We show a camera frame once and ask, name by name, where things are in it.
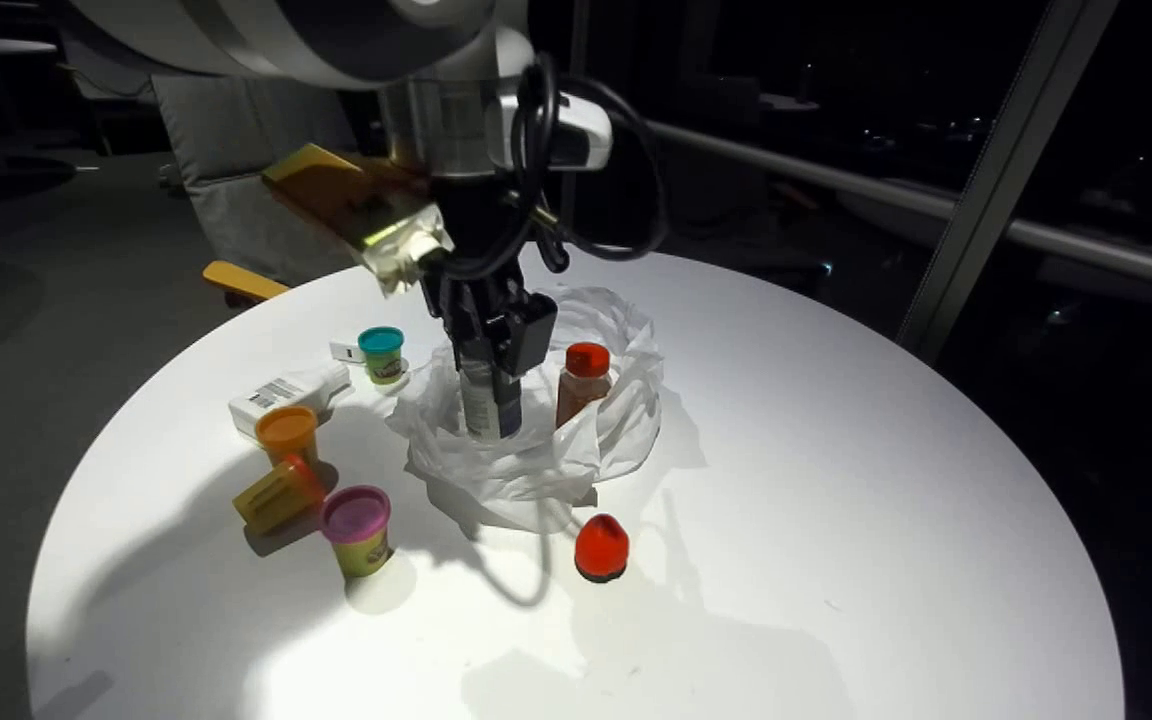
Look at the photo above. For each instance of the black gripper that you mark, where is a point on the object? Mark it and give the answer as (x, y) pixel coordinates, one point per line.
(477, 291)

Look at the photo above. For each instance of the teal-lid play-dough tub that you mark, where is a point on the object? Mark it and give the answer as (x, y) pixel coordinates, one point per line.
(382, 352)

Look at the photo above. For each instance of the red-capped spice bottle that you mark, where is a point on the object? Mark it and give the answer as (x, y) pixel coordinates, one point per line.
(586, 376)

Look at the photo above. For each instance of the yellow-lid play-dough tub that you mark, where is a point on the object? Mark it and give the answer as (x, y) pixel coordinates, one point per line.
(290, 432)

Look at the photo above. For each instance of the small red cap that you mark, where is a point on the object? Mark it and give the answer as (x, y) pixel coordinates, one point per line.
(603, 548)

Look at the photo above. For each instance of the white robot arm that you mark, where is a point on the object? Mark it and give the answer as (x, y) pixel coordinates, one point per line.
(466, 103)

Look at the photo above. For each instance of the clear crumpled plastic bag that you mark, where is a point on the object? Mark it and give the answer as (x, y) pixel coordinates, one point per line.
(551, 464)

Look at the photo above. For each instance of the large white plastic bottle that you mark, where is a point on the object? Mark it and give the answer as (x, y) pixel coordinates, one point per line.
(312, 391)

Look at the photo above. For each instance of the yellow pencil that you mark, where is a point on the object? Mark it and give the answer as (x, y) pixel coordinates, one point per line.
(243, 282)

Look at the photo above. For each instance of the metal window rail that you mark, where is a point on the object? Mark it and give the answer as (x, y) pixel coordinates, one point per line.
(1041, 237)

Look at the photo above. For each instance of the vertical window post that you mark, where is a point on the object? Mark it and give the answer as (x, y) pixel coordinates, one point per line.
(1021, 131)

